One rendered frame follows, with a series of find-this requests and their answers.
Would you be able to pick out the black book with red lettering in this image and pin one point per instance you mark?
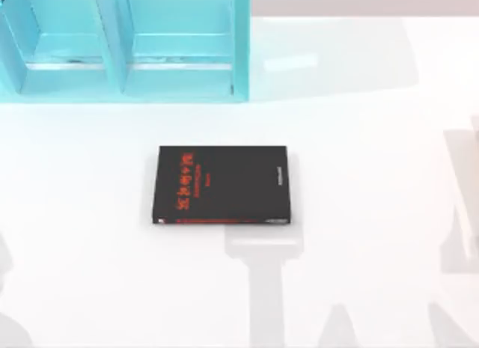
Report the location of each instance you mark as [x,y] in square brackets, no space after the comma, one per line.
[232,183]

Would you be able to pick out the light blue upright rack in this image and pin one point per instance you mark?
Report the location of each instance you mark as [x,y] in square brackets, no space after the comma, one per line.
[116,45]

